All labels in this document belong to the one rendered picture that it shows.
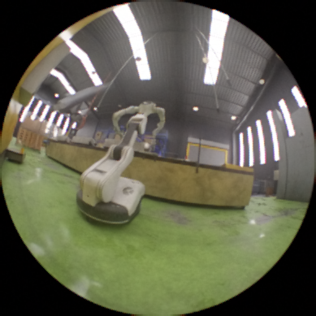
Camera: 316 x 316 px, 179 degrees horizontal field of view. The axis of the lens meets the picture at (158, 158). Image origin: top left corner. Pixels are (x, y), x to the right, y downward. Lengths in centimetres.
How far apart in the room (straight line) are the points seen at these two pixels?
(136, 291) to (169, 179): 156
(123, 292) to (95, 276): 13
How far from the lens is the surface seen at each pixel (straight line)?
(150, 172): 175
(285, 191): 551
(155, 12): 933
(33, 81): 143
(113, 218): 75
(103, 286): 54
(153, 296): 53
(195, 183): 174
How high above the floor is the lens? 50
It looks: 8 degrees up
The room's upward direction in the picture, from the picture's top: 11 degrees clockwise
